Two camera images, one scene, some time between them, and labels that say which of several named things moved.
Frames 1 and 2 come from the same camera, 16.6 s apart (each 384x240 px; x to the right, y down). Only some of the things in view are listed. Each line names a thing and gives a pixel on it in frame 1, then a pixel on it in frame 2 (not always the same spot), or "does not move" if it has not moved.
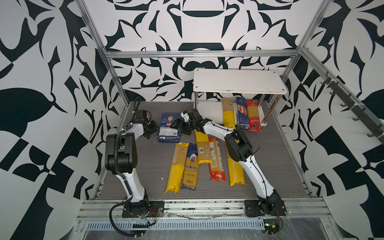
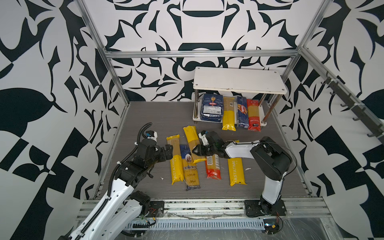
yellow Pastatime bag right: (236, 172) does not move
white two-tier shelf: (209, 85) does not move
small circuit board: (271, 226) does not move
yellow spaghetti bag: (228, 112) does not move
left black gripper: (156, 128) to (162, 156)
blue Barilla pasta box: (165, 133) to (212, 107)
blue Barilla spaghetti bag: (242, 113) does not move
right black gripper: (182, 122) to (200, 150)
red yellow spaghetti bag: (253, 115) does not move
